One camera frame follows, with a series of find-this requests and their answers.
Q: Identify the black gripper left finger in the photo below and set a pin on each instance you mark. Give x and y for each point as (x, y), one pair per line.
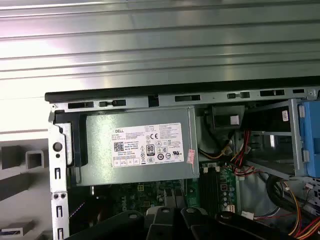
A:
(120, 225)

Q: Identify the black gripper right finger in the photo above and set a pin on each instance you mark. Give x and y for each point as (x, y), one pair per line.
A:
(195, 225)

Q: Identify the green motherboard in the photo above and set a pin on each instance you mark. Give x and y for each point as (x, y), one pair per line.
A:
(150, 195)

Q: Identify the grey power supply unit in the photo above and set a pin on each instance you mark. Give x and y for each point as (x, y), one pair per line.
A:
(100, 140)

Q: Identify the grey parts rack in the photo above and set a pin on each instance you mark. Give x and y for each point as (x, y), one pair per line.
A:
(22, 187)

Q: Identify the black PC case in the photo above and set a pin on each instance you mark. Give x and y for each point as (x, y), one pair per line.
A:
(140, 100)

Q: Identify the metal drive cage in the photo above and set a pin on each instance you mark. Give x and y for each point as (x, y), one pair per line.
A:
(293, 140)

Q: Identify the blue drive latch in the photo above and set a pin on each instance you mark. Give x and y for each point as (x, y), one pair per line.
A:
(312, 137)

